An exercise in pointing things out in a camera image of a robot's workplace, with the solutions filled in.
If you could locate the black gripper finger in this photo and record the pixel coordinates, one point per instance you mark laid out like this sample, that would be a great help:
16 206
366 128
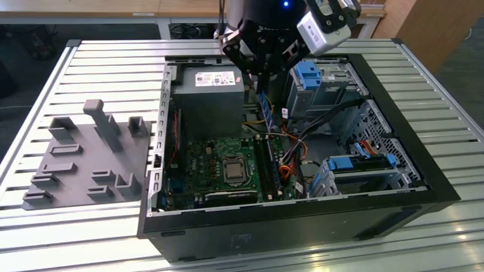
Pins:
232 42
292 52

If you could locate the black RAM slot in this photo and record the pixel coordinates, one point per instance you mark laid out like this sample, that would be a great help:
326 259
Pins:
260 164

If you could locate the blue disk carrier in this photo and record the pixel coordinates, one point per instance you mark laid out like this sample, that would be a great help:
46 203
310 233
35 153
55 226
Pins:
308 78

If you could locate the black fan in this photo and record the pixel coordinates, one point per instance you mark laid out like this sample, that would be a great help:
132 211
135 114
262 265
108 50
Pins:
186 31

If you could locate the metal drive cage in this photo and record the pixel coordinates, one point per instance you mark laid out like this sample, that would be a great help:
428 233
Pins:
326 96

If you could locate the gray power supply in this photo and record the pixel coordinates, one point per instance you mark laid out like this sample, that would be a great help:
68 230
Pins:
208 107

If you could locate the wooden cabinet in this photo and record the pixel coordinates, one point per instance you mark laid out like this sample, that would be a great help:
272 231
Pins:
435 28

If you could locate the CPU socket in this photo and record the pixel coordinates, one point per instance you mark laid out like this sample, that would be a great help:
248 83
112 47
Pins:
234 159

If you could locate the hard disk in blue carrier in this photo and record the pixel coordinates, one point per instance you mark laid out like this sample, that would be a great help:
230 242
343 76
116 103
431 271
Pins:
340 165

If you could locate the silver CPU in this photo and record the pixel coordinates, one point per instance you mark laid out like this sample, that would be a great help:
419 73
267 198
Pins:
235 170

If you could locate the green motherboard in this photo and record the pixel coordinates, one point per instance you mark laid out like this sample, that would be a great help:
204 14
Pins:
200 170

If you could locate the metal disk bay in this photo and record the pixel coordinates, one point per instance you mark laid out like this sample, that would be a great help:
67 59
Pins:
394 177

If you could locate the black graphics card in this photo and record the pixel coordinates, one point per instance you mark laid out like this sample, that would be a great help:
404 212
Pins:
231 197

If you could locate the gray parts rack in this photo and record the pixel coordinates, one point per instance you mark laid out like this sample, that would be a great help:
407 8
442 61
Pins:
83 158

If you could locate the black PC case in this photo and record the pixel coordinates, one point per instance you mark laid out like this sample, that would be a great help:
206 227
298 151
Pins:
264 226

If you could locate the wooden desk white frame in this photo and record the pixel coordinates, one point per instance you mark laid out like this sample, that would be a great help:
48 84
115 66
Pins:
75 7

